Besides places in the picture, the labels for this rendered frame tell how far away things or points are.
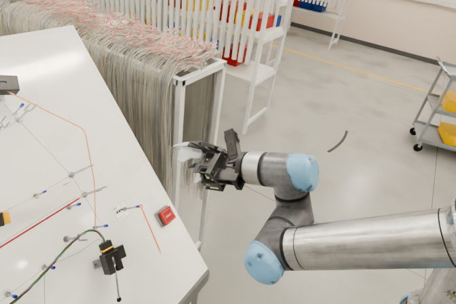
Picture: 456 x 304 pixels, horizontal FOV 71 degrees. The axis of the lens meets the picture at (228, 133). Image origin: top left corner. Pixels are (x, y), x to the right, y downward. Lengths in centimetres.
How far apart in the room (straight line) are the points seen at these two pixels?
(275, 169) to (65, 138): 69
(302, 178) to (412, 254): 23
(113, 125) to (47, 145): 22
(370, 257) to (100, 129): 91
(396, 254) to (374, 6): 816
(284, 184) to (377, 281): 214
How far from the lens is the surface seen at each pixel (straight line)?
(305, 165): 64
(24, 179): 106
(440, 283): 74
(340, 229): 55
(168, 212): 120
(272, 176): 67
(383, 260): 53
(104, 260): 104
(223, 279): 238
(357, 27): 868
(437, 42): 856
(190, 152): 79
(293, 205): 69
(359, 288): 265
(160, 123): 144
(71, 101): 116
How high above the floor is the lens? 199
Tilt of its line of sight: 32 degrees down
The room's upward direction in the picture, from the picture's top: 9 degrees clockwise
